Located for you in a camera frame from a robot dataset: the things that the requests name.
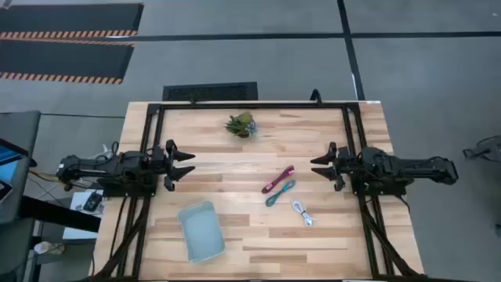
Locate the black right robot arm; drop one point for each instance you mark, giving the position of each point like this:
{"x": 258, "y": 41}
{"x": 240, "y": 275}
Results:
{"x": 403, "y": 168}

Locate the laptop with blue screen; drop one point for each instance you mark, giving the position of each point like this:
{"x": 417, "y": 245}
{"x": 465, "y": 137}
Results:
{"x": 8, "y": 164}

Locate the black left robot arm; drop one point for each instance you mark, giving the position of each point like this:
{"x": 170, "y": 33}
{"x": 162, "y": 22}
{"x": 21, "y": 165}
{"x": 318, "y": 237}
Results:
{"x": 117, "y": 166}

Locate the light blue plastic tray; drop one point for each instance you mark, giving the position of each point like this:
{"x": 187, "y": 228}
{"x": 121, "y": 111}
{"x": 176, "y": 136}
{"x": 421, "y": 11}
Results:
{"x": 201, "y": 231}

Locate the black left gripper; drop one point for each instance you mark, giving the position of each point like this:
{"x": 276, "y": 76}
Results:
{"x": 158, "y": 162}

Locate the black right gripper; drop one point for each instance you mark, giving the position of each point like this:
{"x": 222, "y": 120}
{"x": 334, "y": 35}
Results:
{"x": 344, "y": 164}

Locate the black metal table frame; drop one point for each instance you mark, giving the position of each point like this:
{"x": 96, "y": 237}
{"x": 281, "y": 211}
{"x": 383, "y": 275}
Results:
{"x": 254, "y": 106}

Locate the white paper sheet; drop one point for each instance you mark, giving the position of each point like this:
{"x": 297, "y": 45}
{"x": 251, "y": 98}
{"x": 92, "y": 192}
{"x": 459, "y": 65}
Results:
{"x": 80, "y": 227}

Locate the black handheld controller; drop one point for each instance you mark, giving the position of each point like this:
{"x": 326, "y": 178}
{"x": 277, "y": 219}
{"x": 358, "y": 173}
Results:
{"x": 93, "y": 201}

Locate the black hazard-striped floor mat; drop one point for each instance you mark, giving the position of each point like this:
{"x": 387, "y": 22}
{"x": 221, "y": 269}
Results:
{"x": 62, "y": 58}
{"x": 70, "y": 17}

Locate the white object on floor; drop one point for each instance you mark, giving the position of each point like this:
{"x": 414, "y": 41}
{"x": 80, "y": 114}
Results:
{"x": 47, "y": 247}

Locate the black ribbed floor mat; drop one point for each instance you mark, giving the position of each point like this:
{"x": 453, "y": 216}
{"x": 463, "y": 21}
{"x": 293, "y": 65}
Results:
{"x": 210, "y": 92}

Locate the grey side desk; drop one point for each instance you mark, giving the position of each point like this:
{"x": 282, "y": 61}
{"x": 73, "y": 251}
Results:
{"x": 17, "y": 125}

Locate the small green potted plant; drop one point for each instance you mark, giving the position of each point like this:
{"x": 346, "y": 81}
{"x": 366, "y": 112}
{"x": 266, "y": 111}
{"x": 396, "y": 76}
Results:
{"x": 240, "y": 124}

